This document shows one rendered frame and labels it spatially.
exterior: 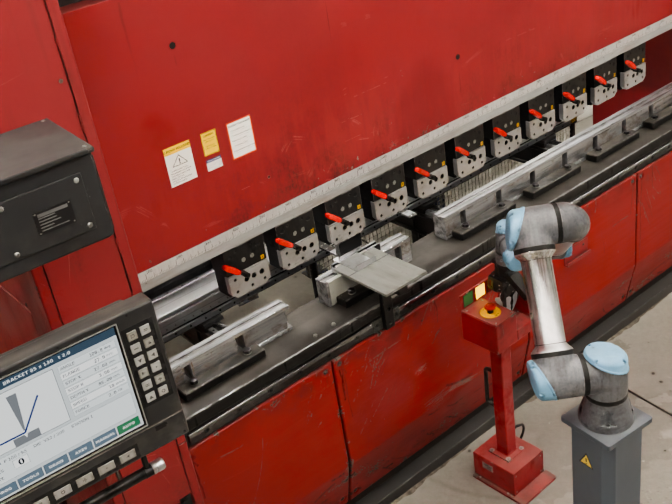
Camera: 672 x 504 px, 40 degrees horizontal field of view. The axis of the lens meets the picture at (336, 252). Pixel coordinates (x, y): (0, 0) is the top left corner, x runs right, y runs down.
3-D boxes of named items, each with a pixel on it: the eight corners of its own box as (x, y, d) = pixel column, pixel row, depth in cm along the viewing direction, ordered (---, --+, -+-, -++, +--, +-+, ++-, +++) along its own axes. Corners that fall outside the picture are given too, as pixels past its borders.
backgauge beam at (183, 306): (136, 361, 298) (128, 334, 293) (116, 345, 308) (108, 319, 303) (577, 122, 414) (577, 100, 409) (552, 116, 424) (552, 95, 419)
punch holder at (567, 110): (563, 123, 361) (562, 84, 353) (546, 119, 367) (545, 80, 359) (587, 111, 369) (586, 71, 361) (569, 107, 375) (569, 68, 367)
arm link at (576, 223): (597, 192, 252) (564, 230, 300) (557, 197, 252) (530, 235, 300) (605, 232, 249) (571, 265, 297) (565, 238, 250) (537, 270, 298)
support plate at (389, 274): (386, 297, 290) (386, 294, 289) (334, 271, 308) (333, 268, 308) (426, 273, 299) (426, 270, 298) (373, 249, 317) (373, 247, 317)
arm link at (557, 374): (593, 397, 244) (558, 198, 251) (537, 404, 245) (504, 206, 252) (583, 395, 256) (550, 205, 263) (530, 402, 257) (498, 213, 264)
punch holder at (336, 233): (332, 247, 301) (325, 203, 293) (316, 240, 307) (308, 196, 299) (366, 229, 308) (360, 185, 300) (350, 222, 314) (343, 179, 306)
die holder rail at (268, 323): (164, 403, 277) (156, 378, 273) (154, 395, 281) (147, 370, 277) (293, 328, 302) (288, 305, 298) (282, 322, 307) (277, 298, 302)
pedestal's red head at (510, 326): (498, 355, 309) (495, 311, 301) (462, 339, 320) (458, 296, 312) (535, 328, 320) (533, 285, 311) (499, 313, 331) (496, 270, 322)
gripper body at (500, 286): (501, 280, 321) (502, 251, 314) (521, 289, 315) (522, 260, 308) (487, 289, 317) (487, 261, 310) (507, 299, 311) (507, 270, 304)
